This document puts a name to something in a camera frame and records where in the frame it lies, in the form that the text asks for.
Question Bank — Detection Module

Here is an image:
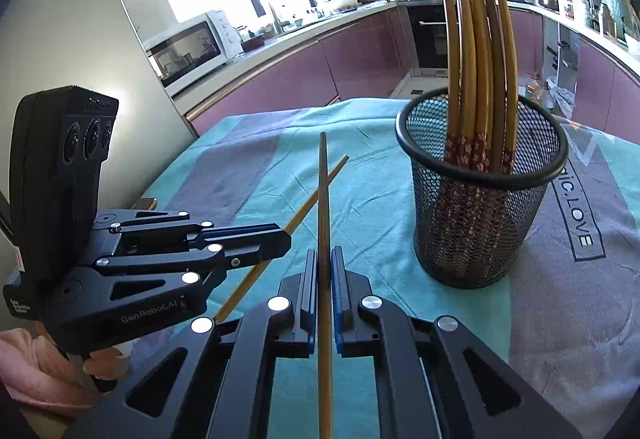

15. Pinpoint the person's left hand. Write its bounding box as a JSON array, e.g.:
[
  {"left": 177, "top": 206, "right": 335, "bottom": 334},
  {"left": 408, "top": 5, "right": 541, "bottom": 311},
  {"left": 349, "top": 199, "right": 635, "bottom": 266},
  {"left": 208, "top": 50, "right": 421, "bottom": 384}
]
[{"left": 1, "top": 327, "right": 131, "bottom": 417}]

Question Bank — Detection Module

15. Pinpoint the teal and purple tablecloth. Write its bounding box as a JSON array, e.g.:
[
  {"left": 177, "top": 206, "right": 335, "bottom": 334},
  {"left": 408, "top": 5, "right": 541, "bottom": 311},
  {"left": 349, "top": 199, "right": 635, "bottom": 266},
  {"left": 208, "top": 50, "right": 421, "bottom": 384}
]
[{"left": 146, "top": 99, "right": 639, "bottom": 438}]

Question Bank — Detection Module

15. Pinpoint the black mesh utensil cup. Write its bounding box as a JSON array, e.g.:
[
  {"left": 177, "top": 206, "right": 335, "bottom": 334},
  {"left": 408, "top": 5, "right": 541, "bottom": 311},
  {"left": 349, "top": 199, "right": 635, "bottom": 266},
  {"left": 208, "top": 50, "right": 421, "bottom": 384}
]
[{"left": 395, "top": 88, "right": 568, "bottom": 289}]

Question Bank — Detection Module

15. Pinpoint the white microwave oven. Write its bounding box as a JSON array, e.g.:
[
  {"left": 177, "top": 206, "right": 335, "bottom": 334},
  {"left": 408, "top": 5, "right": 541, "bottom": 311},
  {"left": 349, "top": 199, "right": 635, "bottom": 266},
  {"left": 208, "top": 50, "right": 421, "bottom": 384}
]
[{"left": 143, "top": 10, "right": 243, "bottom": 96}]

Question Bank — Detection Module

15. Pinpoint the black built-in oven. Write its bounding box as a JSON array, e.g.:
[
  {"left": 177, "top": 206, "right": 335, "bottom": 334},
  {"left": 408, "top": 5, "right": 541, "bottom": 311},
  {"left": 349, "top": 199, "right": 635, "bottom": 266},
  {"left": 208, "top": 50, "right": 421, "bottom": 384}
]
[{"left": 408, "top": 5, "right": 448, "bottom": 70}]

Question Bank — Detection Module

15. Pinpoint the mint green appliance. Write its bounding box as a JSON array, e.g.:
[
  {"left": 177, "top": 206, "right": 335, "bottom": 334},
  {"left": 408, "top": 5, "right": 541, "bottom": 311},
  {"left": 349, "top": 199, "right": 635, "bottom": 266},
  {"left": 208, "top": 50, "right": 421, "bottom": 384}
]
[{"left": 600, "top": 0, "right": 637, "bottom": 40}]

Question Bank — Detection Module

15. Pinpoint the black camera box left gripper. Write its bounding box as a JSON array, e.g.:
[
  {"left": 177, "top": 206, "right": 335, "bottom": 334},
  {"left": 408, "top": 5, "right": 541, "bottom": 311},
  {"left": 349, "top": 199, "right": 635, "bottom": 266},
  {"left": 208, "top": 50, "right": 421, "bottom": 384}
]
[{"left": 9, "top": 86, "right": 119, "bottom": 289}]

